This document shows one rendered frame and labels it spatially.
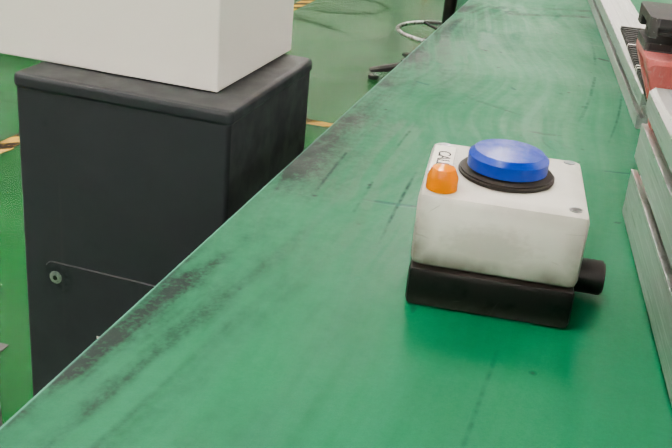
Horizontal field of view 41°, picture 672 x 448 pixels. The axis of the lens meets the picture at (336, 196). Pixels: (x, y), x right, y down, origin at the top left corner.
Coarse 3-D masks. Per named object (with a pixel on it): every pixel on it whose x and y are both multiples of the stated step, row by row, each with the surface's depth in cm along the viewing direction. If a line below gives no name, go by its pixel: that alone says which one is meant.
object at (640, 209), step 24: (648, 96) 55; (648, 144) 52; (648, 168) 51; (648, 192) 50; (624, 216) 56; (648, 216) 50; (648, 240) 48; (648, 264) 47; (648, 288) 46; (648, 312) 45
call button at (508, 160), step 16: (480, 144) 46; (496, 144) 46; (512, 144) 46; (528, 144) 46; (480, 160) 44; (496, 160) 44; (512, 160) 44; (528, 160) 44; (544, 160) 44; (496, 176) 44; (512, 176) 44; (528, 176) 44; (544, 176) 44
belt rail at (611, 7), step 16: (592, 0) 125; (608, 0) 115; (624, 0) 116; (608, 16) 105; (624, 16) 106; (608, 32) 102; (608, 48) 100; (624, 48) 90; (624, 64) 86; (624, 80) 85; (624, 96) 84; (640, 96) 75; (640, 112) 77; (640, 128) 75
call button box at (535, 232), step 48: (432, 192) 43; (480, 192) 43; (528, 192) 44; (576, 192) 44; (432, 240) 43; (480, 240) 43; (528, 240) 42; (576, 240) 42; (432, 288) 44; (480, 288) 44; (528, 288) 43; (576, 288) 46
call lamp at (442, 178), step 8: (432, 168) 43; (440, 168) 43; (448, 168) 43; (432, 176) 43; (440, 176) 42; (448, 176) 42; (456, 176) 43; (432, 184) 43; (440, 184) 42; (448, 184) 42; (456, 184) 43; (440, 192) 43; (448, 192) 43
